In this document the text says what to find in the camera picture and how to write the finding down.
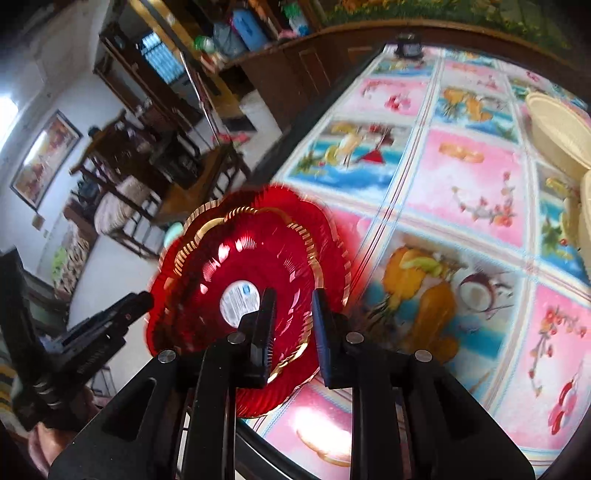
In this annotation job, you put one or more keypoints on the wooden chair with striped cushion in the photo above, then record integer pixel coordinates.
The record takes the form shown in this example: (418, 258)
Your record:
(117, 203)

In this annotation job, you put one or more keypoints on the patterned cloth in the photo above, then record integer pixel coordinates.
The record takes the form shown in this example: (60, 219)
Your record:
(69, 263)

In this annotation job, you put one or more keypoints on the framed wall picture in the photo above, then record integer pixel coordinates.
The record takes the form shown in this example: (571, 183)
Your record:
(44, 159)

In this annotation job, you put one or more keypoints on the cream disposable plate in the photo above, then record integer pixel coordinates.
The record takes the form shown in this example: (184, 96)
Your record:
(554, 134)

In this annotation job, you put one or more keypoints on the grey-blue bag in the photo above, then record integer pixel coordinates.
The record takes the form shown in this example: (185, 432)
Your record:
(227, 41)

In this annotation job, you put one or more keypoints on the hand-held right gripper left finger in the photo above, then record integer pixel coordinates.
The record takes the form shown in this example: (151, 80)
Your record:
(263, 337)

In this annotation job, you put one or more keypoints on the striped yellow cloth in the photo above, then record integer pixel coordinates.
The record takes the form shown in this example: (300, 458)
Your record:
(8, 387)

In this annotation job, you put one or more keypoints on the pink cloth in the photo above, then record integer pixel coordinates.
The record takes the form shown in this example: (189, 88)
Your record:
(286, 34)

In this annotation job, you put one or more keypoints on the red scalloped gold-rimmed plate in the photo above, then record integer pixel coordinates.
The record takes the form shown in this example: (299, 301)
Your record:
(323, 221)

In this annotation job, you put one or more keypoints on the brown wooden cabinet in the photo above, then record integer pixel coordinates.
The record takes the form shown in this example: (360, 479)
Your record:
(304, 64)

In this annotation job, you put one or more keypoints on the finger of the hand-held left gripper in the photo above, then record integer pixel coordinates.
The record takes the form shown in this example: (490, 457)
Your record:
(122, 314)

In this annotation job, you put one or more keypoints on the small black device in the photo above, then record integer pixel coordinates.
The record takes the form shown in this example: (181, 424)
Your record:
(408, 45)

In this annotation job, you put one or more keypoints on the low wooden chair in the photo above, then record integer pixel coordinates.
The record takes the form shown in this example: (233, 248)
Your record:
(198, 184)

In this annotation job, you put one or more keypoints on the barred window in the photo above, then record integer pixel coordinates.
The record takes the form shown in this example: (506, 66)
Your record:
(161, 57)

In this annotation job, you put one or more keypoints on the dark wooden door frame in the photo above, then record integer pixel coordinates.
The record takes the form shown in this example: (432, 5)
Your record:
(124, 60)

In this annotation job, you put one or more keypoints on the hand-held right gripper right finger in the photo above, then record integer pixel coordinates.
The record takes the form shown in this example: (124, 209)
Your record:
(322, 344)

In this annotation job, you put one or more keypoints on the green and white bag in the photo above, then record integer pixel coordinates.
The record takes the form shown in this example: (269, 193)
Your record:
(203, 45)

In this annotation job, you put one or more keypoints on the person's left forearm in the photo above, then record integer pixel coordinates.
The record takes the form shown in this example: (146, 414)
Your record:
(40, 450)

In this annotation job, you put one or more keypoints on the printed fruit tablecloth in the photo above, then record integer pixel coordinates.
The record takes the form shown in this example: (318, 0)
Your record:
(461, 194)

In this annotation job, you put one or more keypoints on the flower mural panel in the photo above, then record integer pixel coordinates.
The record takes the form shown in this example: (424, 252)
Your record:
(438, 14)

